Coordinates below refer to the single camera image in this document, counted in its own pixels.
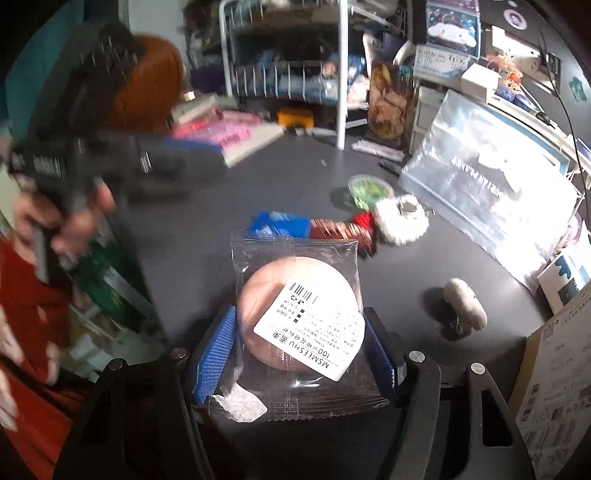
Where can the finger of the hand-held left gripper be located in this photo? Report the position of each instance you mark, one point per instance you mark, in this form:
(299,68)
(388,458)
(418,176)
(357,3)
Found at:
(184,159)

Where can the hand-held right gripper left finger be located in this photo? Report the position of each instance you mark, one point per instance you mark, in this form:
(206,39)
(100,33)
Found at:
(214,355)

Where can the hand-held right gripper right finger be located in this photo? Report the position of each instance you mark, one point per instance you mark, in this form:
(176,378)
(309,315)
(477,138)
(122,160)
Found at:
(384,355)

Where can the packaged pink powder puff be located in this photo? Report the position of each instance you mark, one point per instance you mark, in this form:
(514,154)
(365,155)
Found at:
(298,323)

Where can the person's left hand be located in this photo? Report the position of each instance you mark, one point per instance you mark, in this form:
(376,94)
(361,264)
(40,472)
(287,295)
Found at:
(60,217)

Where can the pink book stack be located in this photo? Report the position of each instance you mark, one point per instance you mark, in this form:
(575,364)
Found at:
(221,129)

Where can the orange knitted cushion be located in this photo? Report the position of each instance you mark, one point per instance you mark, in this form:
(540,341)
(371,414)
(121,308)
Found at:
(150,83)

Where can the yellow small box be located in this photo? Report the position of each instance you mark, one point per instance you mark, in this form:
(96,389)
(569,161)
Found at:
(295,117)

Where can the green box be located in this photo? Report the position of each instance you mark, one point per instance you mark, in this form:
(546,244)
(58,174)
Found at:
(111,281)

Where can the white fluffy scrunchie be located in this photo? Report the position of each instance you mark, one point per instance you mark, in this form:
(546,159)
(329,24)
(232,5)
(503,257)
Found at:
(400,220)

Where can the blue and brown snack packet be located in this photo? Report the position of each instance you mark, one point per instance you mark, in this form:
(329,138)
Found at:
(309,233)

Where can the green round container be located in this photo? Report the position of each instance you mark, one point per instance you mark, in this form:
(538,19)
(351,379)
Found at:
(370,190)

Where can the cardboard box with labels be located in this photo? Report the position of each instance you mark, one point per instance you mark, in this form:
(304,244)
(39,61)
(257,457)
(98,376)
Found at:
(556,397)

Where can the white and blue box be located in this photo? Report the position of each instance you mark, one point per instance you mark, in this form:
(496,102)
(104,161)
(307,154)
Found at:
(564,277)

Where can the clear plastic zip bag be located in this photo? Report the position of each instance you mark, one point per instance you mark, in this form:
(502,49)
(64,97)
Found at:
(489,180)

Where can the illustrated character card stand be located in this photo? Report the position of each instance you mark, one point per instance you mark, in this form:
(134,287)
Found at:
(388,104)

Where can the white power adapter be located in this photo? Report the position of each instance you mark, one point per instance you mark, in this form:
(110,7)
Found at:
(480,79)

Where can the blue cartoon poster box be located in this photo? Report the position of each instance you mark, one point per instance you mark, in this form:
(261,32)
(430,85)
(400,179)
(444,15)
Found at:
(452,32)

